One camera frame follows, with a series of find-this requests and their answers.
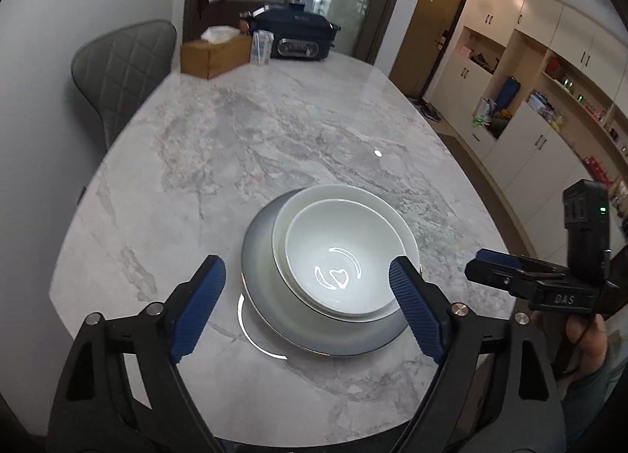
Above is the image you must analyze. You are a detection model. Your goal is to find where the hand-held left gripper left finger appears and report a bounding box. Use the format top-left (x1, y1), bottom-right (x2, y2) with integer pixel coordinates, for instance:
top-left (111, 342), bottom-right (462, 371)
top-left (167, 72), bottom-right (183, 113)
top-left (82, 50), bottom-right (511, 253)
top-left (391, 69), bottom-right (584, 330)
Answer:
top-left (46, 254), bottom-right (227, 453)

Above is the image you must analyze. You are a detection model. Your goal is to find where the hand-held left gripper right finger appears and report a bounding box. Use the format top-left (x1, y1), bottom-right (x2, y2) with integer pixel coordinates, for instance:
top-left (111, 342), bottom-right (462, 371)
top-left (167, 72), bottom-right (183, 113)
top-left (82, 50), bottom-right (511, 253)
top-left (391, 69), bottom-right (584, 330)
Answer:
top-left (389, 256), bottom-right (565, 453)

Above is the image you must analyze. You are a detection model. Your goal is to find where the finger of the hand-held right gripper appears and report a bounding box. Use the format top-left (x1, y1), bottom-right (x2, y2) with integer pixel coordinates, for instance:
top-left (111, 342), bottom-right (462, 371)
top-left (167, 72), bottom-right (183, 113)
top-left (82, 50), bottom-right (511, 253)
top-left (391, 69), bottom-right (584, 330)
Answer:
top-left (465, 261), bottom-right (538, 309)
top-left (478, 248), bottom-right (565, 277)

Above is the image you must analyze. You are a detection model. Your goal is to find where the grey rimmed plate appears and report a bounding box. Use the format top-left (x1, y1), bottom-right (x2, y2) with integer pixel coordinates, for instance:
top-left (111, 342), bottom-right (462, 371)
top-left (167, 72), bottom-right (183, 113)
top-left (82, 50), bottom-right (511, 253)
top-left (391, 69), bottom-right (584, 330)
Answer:
top-left (240, 188), bottom-right (424, 358)

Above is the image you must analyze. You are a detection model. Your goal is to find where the small white bowl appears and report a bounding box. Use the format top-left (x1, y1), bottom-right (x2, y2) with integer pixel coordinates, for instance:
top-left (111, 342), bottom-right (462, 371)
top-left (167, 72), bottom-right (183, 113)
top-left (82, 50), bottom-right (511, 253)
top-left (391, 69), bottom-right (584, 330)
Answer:
top-left (285, 200), bottom-right (409, 315)

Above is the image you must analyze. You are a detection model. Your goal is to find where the large white bowl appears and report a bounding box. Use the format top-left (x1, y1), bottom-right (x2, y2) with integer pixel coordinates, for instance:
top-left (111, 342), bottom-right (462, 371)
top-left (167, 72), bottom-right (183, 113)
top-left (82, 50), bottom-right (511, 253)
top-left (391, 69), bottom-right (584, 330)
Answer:
top-left (272, 184), bottom-right (421, 324)

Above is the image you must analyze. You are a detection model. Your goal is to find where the person's right forearm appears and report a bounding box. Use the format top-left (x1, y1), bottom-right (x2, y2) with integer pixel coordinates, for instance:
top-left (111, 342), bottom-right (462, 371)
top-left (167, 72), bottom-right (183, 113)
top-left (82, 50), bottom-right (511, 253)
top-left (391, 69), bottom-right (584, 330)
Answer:
top-left (562, 335), bottom-right (628, 439)

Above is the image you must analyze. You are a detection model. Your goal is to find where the person's right hand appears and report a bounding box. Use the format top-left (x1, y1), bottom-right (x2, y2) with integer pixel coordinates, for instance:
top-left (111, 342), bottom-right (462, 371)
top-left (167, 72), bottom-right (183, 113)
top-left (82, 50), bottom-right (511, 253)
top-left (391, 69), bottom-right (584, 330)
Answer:
top-left (566, 315), bottom-right (613, 381)

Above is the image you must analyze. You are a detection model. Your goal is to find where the white shopping bag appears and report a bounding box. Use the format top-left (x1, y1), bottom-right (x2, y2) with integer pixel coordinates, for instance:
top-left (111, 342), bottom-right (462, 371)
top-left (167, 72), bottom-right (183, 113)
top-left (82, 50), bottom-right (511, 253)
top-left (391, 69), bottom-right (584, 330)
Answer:
top-left (473, 97), bottom-right (496, 127)

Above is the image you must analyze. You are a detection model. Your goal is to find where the blue bag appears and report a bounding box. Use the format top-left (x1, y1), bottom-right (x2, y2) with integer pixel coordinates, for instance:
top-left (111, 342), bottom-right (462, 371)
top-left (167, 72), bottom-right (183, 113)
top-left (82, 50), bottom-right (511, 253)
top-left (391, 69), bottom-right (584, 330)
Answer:
top-left (495, 76), bottom-right (521, 113)

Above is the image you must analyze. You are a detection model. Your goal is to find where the brown entrance door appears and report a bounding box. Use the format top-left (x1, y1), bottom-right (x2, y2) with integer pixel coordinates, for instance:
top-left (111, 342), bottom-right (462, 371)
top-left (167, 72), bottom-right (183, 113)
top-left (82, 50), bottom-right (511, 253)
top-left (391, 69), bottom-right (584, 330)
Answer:
top-left (390, 0), bottom-right (476, 98)

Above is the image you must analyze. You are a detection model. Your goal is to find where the grey quilted chair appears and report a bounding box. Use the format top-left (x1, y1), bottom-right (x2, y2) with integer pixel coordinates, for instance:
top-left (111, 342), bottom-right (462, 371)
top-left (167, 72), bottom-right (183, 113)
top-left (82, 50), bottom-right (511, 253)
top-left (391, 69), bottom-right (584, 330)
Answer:
top-left (71, 19), bottom-right (178, 152)

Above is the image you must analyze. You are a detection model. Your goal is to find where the wooden tissue box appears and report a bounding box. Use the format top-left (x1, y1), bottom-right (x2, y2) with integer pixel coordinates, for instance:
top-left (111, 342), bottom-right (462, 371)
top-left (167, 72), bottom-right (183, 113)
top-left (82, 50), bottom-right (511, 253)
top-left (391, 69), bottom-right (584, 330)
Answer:
top-left (180, 34), bottom-right (252, 80)

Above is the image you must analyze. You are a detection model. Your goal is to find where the white milk carton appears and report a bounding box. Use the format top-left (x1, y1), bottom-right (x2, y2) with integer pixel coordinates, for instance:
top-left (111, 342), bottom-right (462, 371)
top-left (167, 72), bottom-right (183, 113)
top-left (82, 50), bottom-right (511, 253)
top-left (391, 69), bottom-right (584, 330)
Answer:
top-left (251, 30), bottom-right (274, 65)

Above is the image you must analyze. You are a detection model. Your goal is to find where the white tissue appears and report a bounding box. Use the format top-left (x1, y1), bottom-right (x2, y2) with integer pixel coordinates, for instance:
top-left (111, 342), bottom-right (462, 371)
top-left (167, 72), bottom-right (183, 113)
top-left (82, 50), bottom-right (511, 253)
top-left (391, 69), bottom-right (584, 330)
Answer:
top-left (200, 25), bottom-right (239, 44)

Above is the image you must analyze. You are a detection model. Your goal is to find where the dark blue electric cooker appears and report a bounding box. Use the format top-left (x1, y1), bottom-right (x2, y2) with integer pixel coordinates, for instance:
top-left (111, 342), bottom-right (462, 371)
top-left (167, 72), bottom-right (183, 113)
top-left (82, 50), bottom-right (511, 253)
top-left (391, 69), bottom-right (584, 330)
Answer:
top-left (239, 1), bottom-right (341, 62)

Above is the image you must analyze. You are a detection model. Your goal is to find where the beige wall cabinet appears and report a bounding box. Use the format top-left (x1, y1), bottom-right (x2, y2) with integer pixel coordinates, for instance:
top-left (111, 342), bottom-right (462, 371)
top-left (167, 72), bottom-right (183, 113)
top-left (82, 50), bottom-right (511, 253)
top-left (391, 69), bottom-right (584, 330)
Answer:
top-left (449, 0), bottom-right (628, 258)

